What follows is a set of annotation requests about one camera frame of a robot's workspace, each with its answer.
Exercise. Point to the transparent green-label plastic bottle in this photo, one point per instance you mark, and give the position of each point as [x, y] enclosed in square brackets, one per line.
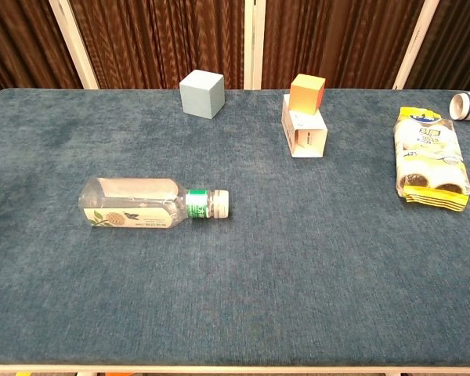
[141, 196]

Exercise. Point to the blue table cloth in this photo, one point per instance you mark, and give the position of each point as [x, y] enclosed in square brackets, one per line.
[235, 274]

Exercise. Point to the white cardboard box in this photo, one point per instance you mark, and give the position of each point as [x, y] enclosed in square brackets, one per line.
[307, 129]

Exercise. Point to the light blue cube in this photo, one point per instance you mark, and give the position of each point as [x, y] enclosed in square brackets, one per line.
[199, 96]

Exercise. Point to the orange cube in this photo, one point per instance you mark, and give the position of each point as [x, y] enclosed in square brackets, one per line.
[303, 96]

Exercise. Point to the brown pleated curtain panel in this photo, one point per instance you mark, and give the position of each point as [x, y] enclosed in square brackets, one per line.
[337, 35]
[462, 43]
[19, 43]
[160, 39]

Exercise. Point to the yellow white snack package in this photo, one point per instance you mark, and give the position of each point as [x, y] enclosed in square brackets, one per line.
[429, 156]

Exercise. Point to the white screen frame post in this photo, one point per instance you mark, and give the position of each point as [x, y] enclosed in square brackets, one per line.
[74, 43]
[415, 43]
[254, 43]

